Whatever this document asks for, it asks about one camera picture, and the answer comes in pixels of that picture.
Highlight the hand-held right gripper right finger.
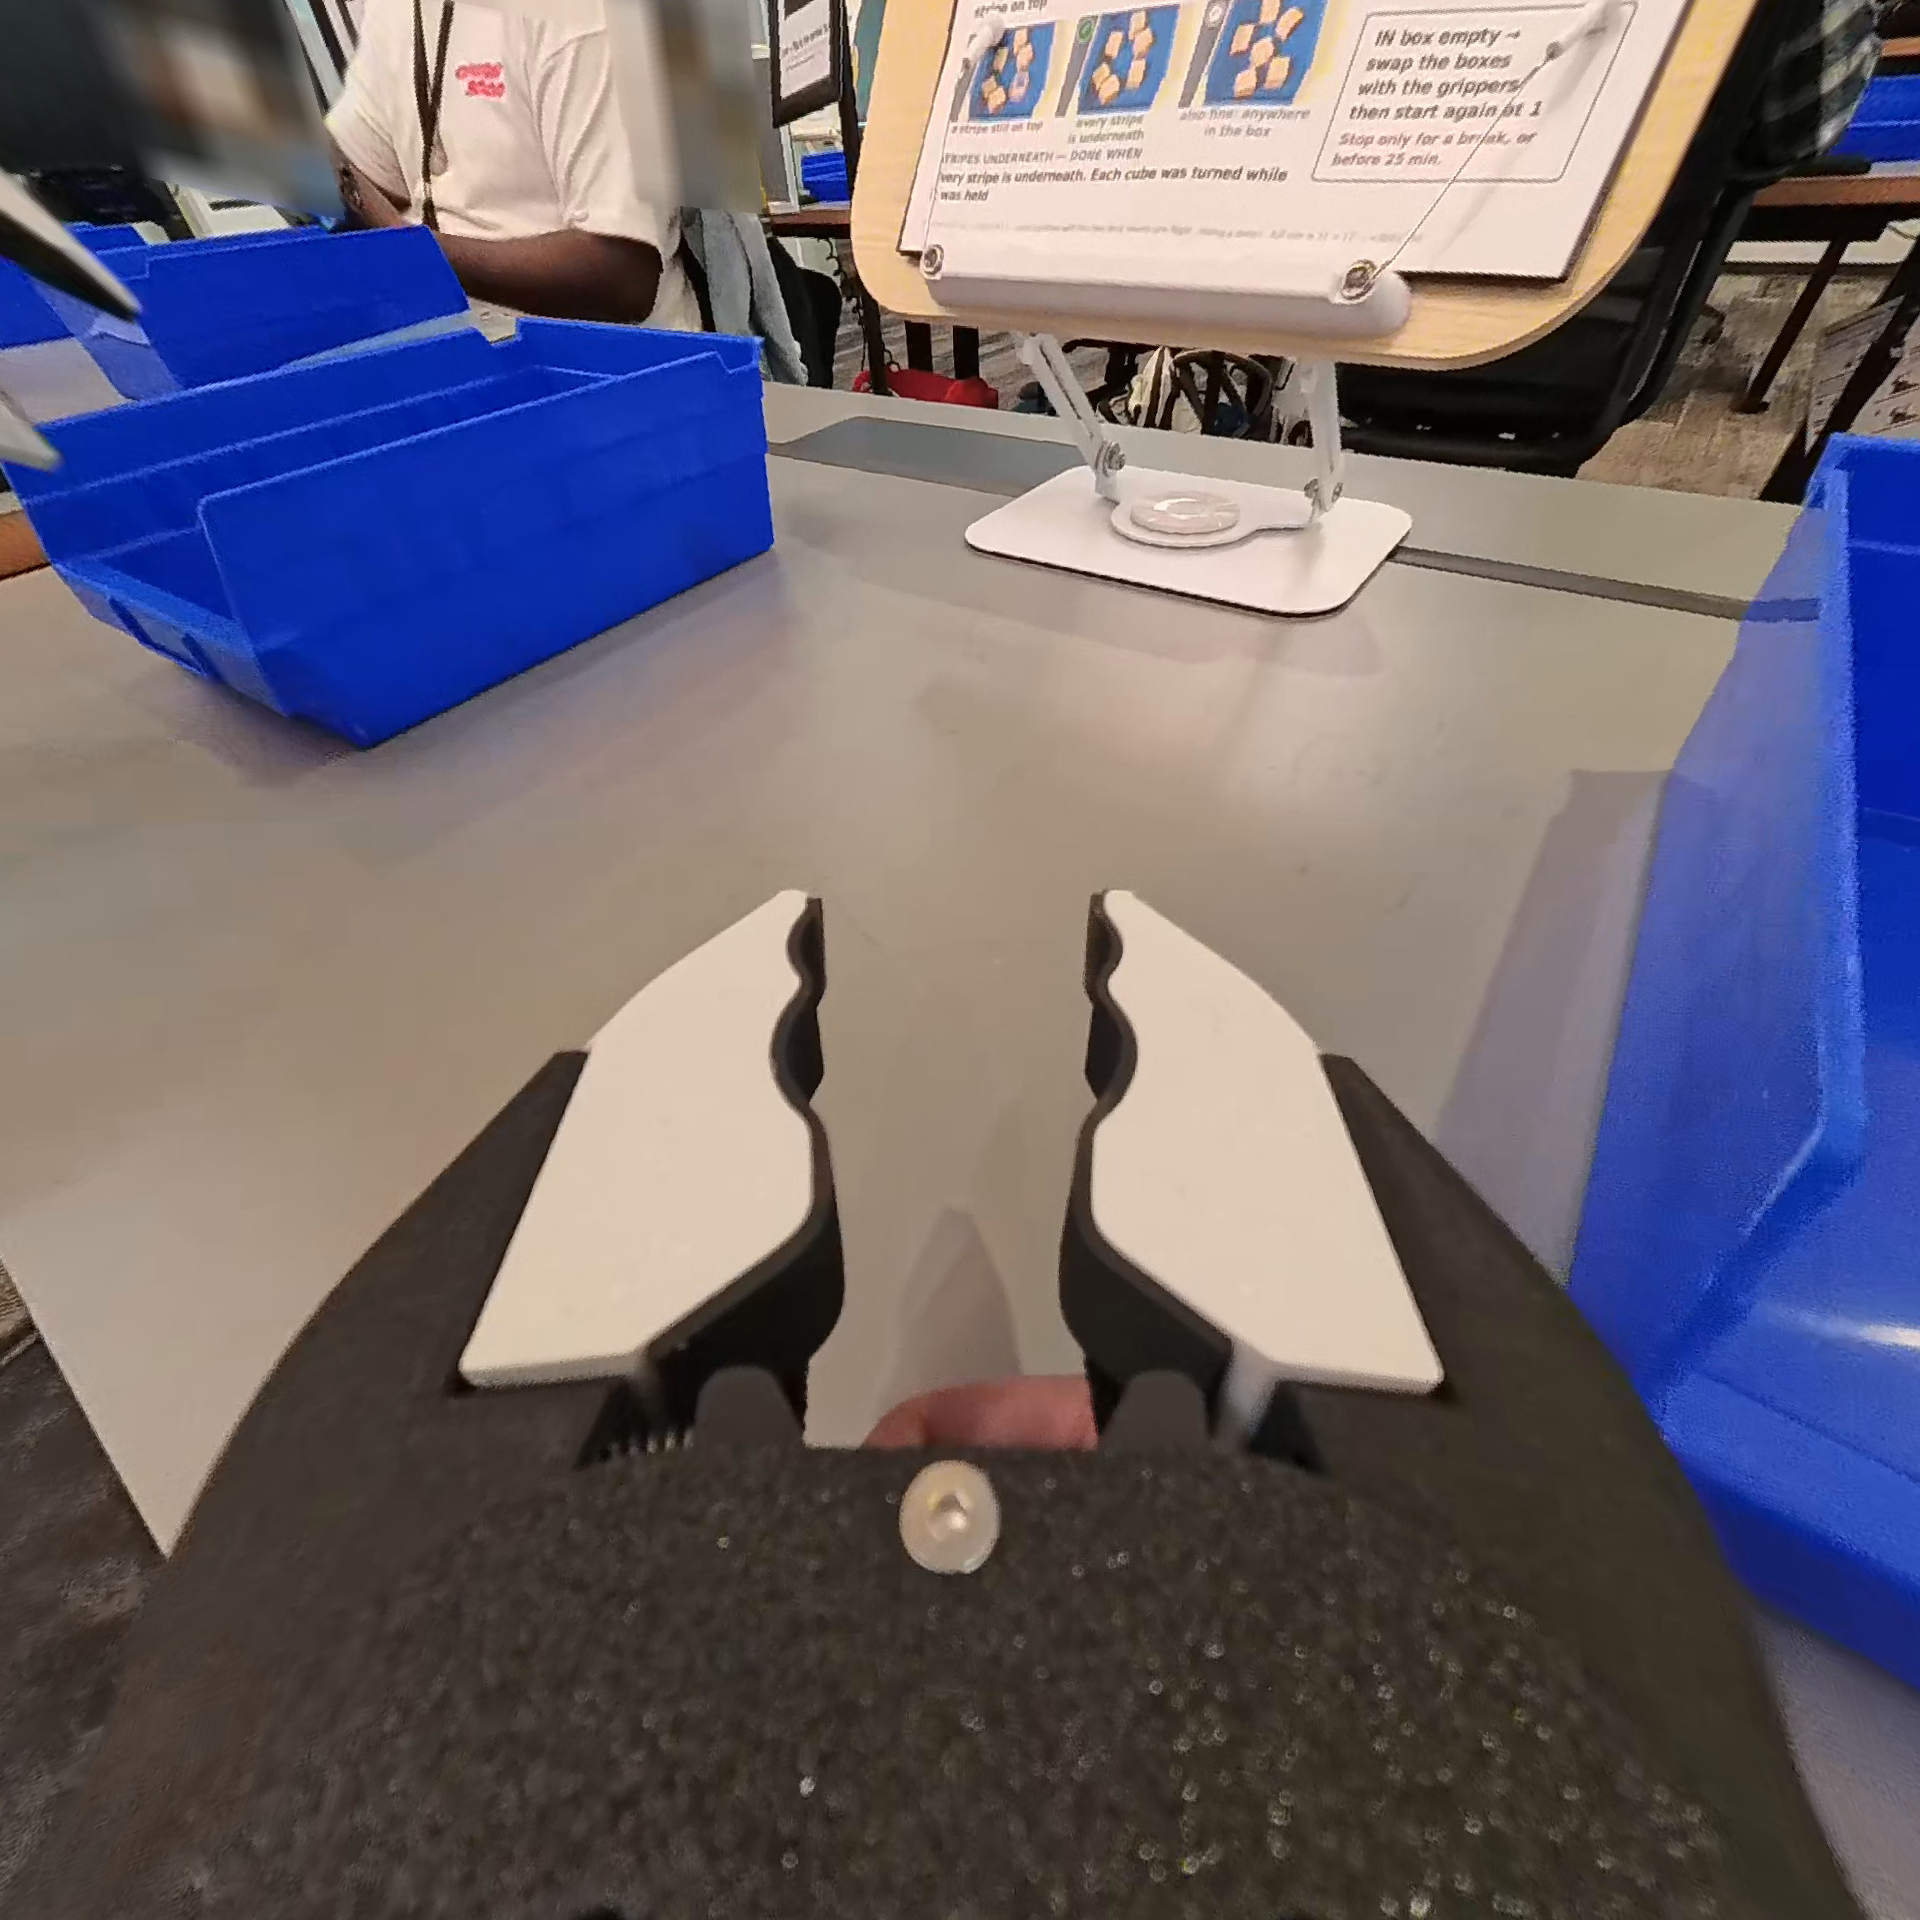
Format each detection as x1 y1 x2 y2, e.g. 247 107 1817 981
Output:
1058 889 1448 1450

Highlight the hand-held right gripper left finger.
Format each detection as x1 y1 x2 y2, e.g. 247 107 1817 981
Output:
457 892 847 1439

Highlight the white stand with wooden board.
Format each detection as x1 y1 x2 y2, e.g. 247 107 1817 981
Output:
848 0 1760 620

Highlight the grey jacket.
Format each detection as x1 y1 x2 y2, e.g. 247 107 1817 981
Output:
681 209 807 386

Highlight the black white marker sign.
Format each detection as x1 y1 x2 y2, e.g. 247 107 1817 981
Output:
769 0 853 133

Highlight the printed instruction sheet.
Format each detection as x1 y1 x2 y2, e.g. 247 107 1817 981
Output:
896 0 1701 290

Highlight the leaning printed board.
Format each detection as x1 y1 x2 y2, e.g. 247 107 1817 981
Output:
1803 306 1920 455

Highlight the wooden top table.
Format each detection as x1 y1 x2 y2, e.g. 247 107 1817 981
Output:
1722 194 1920 500

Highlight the plaid jacket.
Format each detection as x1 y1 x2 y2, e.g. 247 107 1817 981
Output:
1752 0 1882 185

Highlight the black lanyard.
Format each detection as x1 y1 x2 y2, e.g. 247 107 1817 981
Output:
417 0 463 232

